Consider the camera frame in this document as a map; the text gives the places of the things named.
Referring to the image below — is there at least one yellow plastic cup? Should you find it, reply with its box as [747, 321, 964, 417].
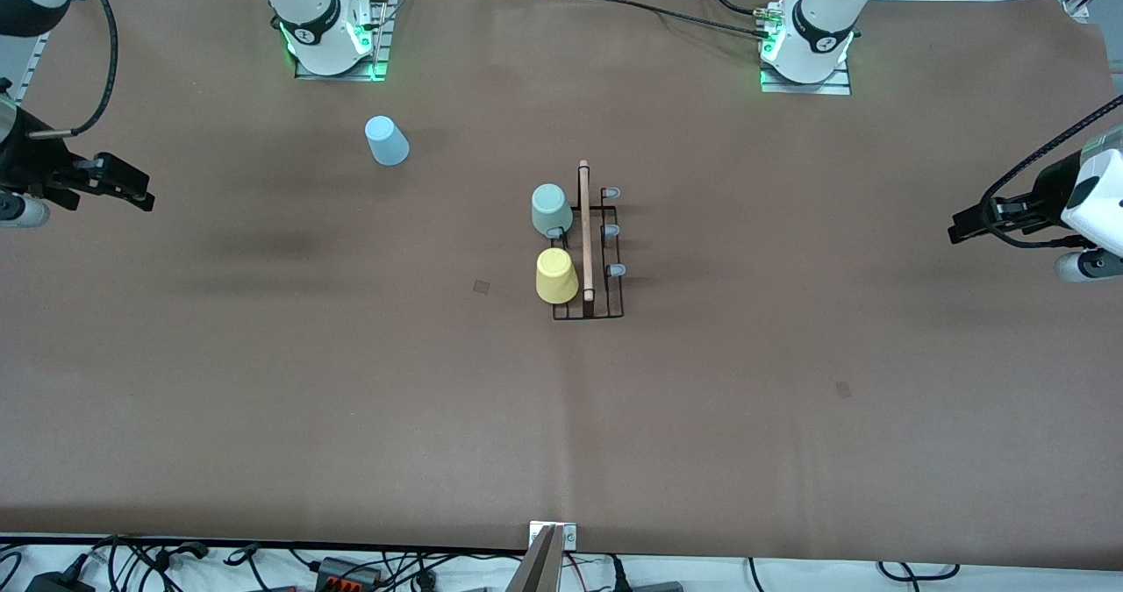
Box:
[535, 248, 580, 305]

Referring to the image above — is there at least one mint green plastic cup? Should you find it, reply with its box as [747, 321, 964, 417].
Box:
[531, 183, 574, 240]

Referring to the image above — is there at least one light blue plastic cup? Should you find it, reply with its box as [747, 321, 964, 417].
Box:
[364, 116, 411, 167]

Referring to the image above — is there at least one perforated metal strip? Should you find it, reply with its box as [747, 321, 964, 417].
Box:
[0, 0, 64, 147]

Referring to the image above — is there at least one black power adapter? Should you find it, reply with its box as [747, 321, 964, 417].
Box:
[25, 568, 96, 592]

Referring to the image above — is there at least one black orange connector box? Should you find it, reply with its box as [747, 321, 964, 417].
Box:
[314, 557, 384, 592]

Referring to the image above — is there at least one brown table cover sheet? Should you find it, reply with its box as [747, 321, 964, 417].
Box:
[0, 0, 1123, 568]

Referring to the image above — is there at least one grey metal beam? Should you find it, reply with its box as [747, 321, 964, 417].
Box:
[504, 526, 567, 592]

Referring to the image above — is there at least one left arm braided black cable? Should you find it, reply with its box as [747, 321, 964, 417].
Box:
[976, 83, 1123, 247]

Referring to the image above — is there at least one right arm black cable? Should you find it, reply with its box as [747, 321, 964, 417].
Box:
[26, 0, 119, 139]

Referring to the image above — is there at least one left arm aluminium base plate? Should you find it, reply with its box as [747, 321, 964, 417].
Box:
[760, 48, 853, 96]

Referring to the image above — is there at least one right arm aluminium base plate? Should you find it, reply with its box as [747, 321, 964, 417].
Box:
[294, 0, 390, 82]

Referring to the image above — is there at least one black wire cup holder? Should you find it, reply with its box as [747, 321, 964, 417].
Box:
[548, 160, 626, 321]

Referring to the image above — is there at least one silver metal bracket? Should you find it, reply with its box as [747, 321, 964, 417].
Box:
[529, 522, 578, 551]

